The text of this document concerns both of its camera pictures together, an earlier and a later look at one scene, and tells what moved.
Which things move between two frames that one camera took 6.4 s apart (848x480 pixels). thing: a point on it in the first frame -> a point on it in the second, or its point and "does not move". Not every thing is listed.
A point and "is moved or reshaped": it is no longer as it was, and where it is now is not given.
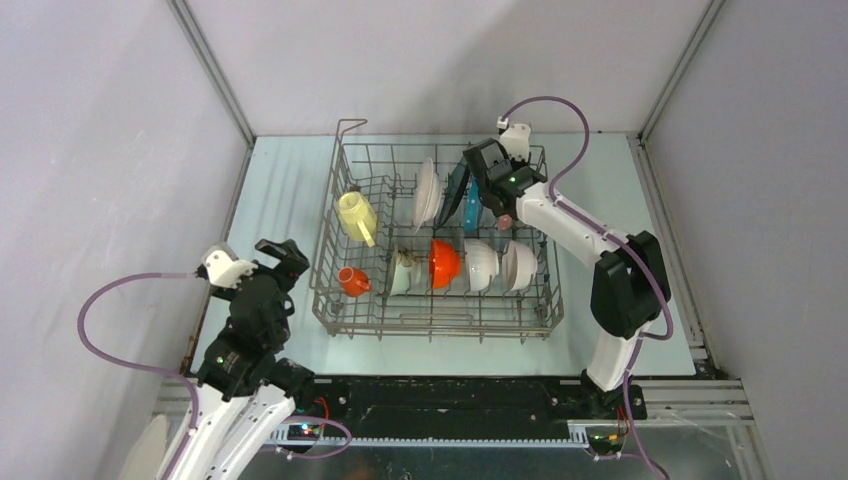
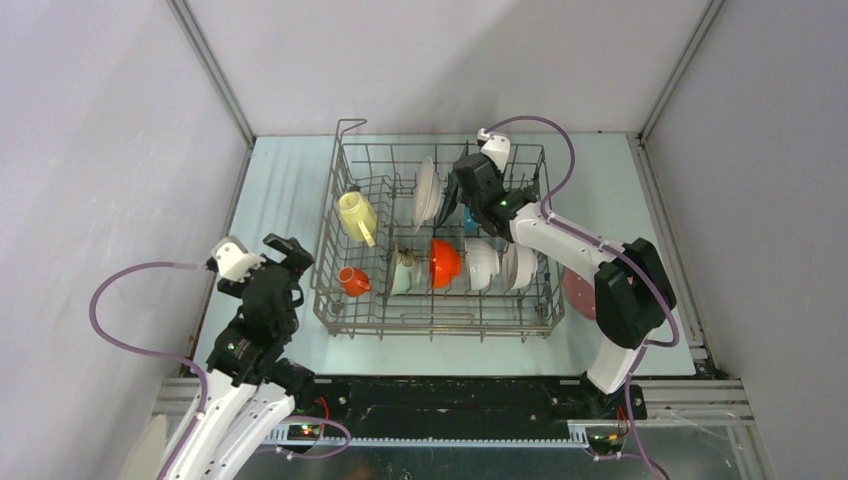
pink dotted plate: (505, 222) is moved or reshaped
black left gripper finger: (295, 266) does not move
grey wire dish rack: (406, 250) does not move
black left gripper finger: (288, 248) does not move
